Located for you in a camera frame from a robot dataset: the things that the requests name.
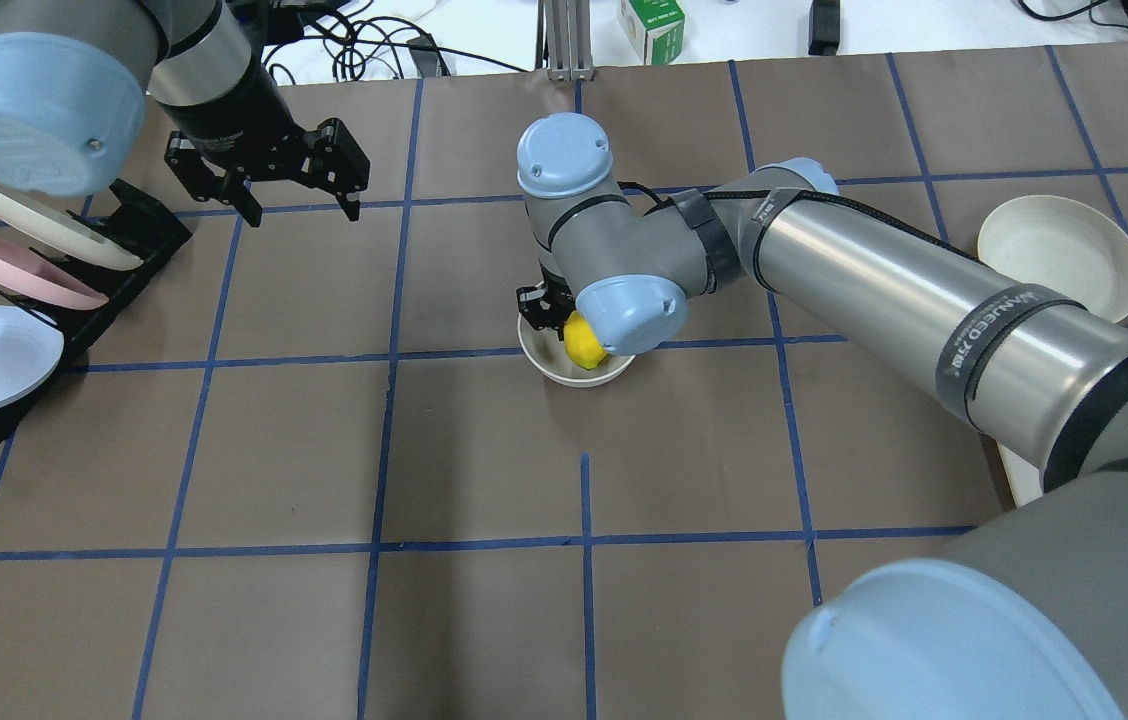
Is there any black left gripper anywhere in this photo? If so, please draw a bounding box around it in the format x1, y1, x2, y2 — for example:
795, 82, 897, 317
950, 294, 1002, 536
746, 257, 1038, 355
164, 97, 371, 228

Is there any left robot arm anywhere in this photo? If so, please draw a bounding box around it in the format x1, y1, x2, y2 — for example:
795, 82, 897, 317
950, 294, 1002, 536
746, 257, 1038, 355
0, 1, 371, 227

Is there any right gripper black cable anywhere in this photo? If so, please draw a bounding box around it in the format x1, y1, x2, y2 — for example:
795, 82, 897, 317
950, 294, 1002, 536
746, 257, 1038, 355
619, 179, 985, 266

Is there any white rectangular tray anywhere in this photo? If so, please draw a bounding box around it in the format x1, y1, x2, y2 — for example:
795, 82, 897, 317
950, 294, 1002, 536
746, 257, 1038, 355
997, 445, 1045, 507

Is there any white ceramic bowl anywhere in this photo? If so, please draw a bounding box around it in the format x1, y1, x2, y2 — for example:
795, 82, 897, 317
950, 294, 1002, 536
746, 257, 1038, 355
517, 311, 634, 388

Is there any round cream plate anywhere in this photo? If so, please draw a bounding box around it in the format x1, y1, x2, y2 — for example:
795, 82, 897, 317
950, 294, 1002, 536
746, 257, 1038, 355
976, 195, 1128, 322

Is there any cream plate in rack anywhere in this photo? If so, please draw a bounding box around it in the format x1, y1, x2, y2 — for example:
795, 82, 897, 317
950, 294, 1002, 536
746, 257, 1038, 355
0, 186, 143, 272

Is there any black power adapter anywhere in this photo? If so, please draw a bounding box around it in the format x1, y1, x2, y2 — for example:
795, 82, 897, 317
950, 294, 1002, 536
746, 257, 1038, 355
807, 0, 841, 56

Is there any yellow lemon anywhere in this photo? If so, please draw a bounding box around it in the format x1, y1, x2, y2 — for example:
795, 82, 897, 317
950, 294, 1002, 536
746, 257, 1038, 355
561, 310, 609, 372

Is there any pink plate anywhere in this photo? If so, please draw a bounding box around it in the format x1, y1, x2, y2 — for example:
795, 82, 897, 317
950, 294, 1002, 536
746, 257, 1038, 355
0, 238, 111, 311

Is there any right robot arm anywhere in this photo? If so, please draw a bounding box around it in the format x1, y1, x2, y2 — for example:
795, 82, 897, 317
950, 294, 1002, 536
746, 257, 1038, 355
515, 111, 1128, 719

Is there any aluminium frame post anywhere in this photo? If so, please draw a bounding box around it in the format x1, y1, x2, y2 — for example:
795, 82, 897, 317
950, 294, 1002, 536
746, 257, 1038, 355
535, 1, 594, 82

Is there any black plate rack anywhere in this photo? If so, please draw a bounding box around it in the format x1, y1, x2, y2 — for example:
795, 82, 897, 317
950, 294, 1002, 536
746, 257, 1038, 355
0, 181, 192, 445

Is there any green white box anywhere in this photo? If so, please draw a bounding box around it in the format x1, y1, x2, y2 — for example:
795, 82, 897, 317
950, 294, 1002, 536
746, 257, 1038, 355
618, 1, 687, 67

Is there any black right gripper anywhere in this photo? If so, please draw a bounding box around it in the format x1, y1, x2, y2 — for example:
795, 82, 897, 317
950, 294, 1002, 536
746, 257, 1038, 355
515, 267, 576, 333

